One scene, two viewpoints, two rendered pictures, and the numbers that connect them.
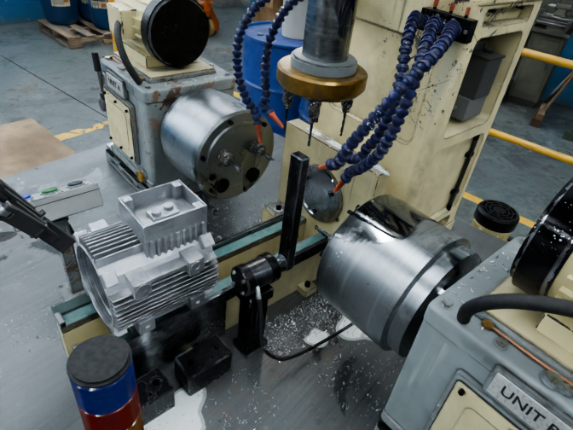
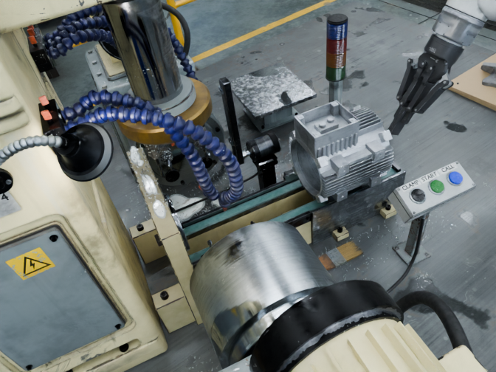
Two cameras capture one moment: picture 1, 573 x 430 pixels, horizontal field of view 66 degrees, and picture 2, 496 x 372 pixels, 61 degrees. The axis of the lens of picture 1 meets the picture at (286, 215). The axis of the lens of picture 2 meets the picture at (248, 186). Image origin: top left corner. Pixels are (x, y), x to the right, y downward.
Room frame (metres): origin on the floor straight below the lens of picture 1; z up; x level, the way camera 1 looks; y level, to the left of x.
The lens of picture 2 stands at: (1.43, 0.40, 1.76)
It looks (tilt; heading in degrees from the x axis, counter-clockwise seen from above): 45 degrees down; 207
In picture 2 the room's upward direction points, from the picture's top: 10 degrees counter-clockwise
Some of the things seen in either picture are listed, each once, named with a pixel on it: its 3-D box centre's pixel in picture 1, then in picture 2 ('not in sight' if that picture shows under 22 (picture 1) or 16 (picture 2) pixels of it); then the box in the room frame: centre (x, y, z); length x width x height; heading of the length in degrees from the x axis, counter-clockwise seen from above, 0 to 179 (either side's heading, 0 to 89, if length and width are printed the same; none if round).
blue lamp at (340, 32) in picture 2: (103, 375); (336, 28); (0.26, 0.16, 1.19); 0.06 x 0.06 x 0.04
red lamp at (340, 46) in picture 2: (109, 400); (336, 42); (0.26, 0.16, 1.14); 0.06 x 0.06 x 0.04
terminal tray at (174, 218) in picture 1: (164, 217); (325, 130); (0.62, 0.22, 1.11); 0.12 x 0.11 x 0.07; 134
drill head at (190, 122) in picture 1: (207, 135); (280, 323); (1.10, 0.24, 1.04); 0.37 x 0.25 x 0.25; 45
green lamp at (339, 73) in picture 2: not in sight; (335, 69); (0.26, 0.16, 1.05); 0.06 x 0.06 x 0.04
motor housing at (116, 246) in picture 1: (147, 264); (339, 153); (0.60, 0.25, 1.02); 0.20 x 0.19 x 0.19; 134
